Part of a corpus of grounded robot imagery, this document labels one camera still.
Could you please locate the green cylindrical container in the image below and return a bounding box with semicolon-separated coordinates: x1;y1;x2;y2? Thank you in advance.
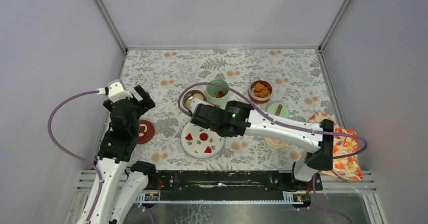
205;79;232;109

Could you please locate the rice ball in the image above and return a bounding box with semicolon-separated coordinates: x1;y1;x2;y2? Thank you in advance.
192;93;205;101
184;97;193;109

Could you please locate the white plate with food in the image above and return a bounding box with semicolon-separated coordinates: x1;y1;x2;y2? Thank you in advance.
180;122;226;159

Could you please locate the steel bowl red band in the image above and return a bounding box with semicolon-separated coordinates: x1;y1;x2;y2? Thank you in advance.
182;90;206;110
248;80;273;104

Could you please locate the fried chicken piece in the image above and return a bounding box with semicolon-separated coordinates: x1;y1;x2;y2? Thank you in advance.
253;83;266;93
254;88;271;99

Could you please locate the green lid with handle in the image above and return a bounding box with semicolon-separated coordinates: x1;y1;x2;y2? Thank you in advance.
266;102;290;119

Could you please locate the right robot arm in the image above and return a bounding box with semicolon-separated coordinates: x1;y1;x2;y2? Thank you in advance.
189;99;334;190

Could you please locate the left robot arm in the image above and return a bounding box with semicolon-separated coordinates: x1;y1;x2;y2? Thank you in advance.
77;82;157;223

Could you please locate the red round lid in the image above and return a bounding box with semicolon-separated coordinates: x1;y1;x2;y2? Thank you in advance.
137;120;155;144

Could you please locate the cream round lid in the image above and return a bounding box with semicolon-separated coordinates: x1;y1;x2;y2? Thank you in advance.
264;137;289;150

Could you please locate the floral table mat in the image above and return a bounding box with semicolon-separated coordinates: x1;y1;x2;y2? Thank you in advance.
121;49;335;171

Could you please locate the orange floral cloth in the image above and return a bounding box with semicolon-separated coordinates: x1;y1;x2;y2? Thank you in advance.
309;112;363;181

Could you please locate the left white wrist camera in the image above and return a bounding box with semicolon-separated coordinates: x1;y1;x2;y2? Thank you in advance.
96;79;133;103

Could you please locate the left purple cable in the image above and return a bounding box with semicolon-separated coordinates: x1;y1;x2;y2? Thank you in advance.
47;90;107;223

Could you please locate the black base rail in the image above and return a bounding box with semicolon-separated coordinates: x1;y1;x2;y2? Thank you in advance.
146;171;307;200

